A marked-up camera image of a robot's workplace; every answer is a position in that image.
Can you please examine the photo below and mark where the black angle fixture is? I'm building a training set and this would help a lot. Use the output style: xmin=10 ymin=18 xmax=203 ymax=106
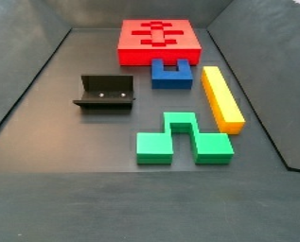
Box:
xmin=73 ymin=75 xmax=135 ymax=110

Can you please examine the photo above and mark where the red puzzle board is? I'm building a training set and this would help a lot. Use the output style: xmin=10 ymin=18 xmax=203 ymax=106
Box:
xmin=117 ymin=19 xmax=202 ymax=66

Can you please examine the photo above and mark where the blue U-shaped block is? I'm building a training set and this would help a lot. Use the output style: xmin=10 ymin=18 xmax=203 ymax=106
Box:
xmin=152 ymin=59 xmax=195 ymax=90

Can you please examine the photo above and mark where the green stepped block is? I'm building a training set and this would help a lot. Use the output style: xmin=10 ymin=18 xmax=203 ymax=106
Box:
xmin=136 ymin=112 xmax=235 ymax=164

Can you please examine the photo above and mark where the yellow long block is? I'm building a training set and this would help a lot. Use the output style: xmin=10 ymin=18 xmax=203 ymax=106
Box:
xmin=202 ymin=66 xmax=246 ymax=134

